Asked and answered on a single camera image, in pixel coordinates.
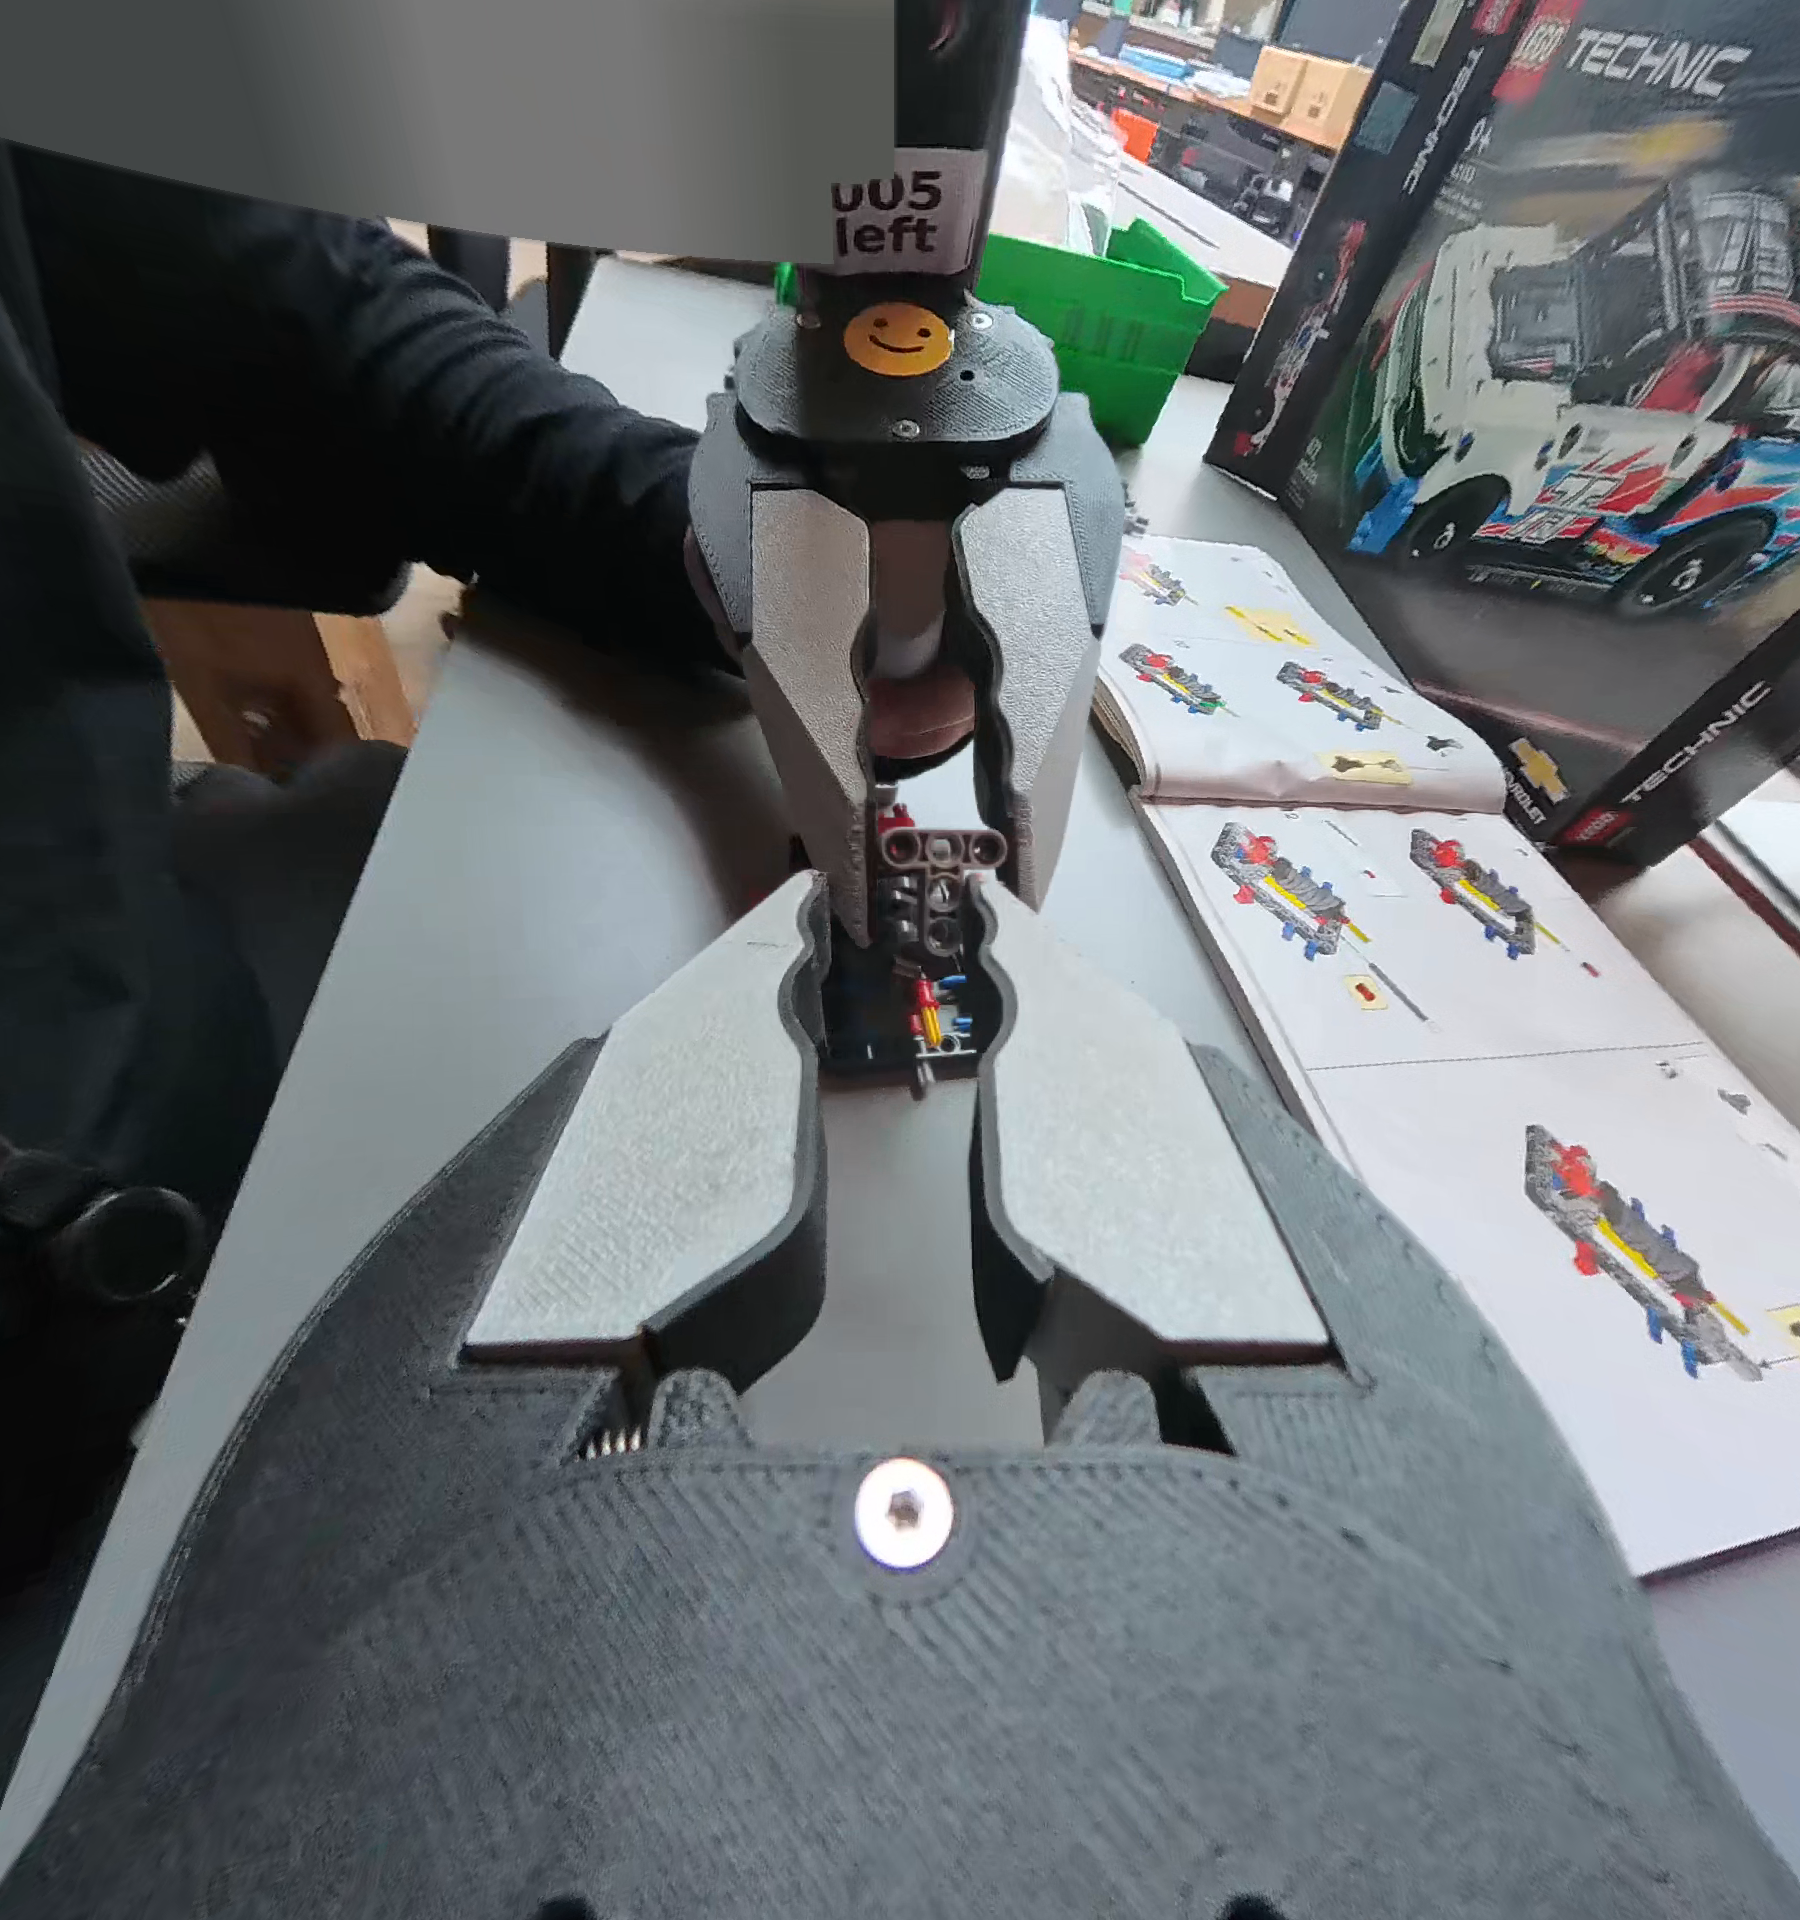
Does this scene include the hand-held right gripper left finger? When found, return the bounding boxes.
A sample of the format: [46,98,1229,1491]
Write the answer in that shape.
[462,870,830,1392]

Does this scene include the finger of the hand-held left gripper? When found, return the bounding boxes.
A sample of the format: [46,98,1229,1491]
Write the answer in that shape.
[953,479,1104,908]
[747,485,881,949]

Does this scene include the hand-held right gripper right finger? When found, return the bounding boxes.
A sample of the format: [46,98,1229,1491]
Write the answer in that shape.
[973,876,1334,1385]

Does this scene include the grey T-shaped lego beam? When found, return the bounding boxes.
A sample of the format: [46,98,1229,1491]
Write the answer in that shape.
[878,823,1011,962]

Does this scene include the lego engine frame assembly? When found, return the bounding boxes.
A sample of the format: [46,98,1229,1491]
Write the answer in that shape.
[818,778,991,1097]

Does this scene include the lego instruction booklet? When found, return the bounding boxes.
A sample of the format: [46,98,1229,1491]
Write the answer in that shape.
[1092,531,1800,1576]

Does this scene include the black lego set box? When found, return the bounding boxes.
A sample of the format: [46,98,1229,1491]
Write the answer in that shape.
[1207,0,1800,873]

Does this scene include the person's left hand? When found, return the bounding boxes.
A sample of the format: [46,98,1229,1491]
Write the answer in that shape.
[867,666,979,770]

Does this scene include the green plastic bin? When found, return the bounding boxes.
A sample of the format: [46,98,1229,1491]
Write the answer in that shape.
[976,215,1229,453]

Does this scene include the cluttered background workbench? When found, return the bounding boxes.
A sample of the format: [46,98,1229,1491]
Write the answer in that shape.
[1064,0,1429,226]

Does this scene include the wooden table support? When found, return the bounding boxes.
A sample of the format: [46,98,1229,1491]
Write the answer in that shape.
[142,568,459,773]

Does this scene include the cardboard box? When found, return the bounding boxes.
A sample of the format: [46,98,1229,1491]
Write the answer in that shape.
[1247,46,1374,132]

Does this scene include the black lanyard with badge reel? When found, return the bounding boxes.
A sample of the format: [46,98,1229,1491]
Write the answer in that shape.
[0,1110,213,1313]

